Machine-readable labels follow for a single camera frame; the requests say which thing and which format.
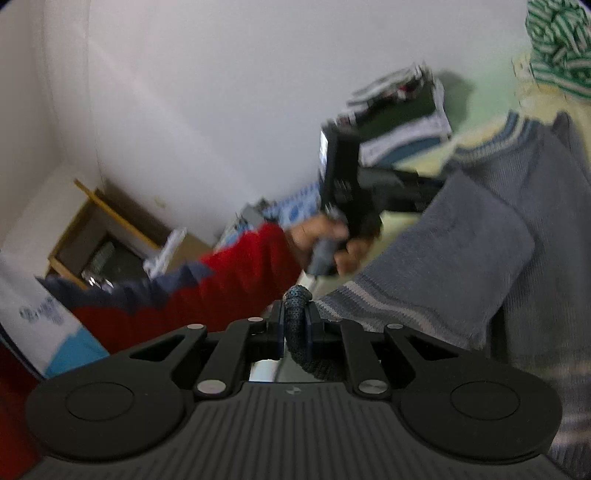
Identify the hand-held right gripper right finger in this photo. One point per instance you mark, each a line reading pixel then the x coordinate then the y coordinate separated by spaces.
pixel 311 334

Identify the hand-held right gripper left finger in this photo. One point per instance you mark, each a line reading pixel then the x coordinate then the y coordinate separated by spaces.
pixel 278 334

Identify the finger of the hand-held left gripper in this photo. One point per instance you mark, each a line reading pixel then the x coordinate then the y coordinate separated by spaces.
pixel 397 189

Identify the blue-grey knitted sweater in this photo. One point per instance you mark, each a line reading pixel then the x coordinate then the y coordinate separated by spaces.
pixel 461 258

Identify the person's left hand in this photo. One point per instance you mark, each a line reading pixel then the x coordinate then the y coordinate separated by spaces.
pixel 304 235

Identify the folded blue garment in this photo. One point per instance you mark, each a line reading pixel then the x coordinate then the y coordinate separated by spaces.
pixel 415 150

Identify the blue white patterned cloth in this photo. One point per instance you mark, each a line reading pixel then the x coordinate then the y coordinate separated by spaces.
pixel 295 207

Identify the folded white garment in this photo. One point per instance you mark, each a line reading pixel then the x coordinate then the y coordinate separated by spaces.
pixel 406 134

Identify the folded dark green garment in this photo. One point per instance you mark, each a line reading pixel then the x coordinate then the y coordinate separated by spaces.
pixel 406 110

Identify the folded plaid garment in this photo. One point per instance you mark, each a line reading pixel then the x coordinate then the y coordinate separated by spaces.
pixel 388 87

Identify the cardboard box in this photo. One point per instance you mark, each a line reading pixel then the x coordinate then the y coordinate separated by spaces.
pixel 101 230

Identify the green white striped garment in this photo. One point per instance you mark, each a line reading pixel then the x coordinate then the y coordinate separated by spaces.
pixel 558 46

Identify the white and blue bag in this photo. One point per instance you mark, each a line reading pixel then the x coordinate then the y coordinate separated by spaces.
pixel 41 323

